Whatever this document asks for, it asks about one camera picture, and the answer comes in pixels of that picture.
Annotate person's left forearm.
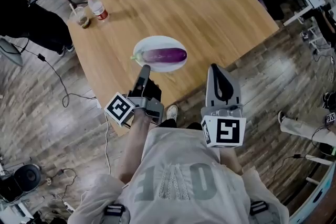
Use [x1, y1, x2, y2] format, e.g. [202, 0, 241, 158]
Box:
[114, 109, 153, 185]

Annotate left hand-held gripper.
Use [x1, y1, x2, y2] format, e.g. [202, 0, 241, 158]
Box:
[104, 64, 165, 128]

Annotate white power strip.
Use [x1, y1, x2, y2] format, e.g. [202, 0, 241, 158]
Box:
[63, 200, 76, 213]

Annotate white oval plate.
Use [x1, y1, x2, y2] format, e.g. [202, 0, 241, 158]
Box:
[133, 35, 188, 73]

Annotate plastic bottle red cap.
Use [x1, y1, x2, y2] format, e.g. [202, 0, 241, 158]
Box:
[85, 0, 110, 22]

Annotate person's black trousers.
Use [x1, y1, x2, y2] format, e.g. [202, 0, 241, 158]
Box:
[156, 118, 203, 131]

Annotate wooden table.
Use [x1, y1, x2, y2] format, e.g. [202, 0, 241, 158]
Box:
[67, 0, 280, 137]

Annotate black round floor device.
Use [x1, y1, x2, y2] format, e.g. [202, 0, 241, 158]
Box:
[13, 163, 42, 193]

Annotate white floor cable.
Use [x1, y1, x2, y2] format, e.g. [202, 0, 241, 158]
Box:
[97, 102, 112, 176]

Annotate clear plastic cup with straw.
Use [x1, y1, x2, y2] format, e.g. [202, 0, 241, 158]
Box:
[68, 3, 92, 29]

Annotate person's right forearm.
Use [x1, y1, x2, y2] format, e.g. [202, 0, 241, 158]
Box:
[218, 147, 244, 176]

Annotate purple eggplant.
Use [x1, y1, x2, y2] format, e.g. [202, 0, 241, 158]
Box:
[130, 47, 188, 64]

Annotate black backpack strap buckle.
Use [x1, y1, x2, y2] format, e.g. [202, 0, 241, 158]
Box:
[104, 203, 127, 217]
[249, 200, 269, 216]

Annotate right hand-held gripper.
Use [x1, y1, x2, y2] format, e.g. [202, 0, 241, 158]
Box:
[200, 63, 247, 149]

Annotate person's white shoe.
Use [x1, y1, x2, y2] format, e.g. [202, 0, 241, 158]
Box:
[165, 104, 179, 122]

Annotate person's light grey shirt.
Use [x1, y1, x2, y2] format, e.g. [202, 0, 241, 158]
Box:
[67, 125, 290, 224]

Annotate black floor cable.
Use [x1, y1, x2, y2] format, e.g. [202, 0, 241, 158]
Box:
[10, 38, 97, 109]

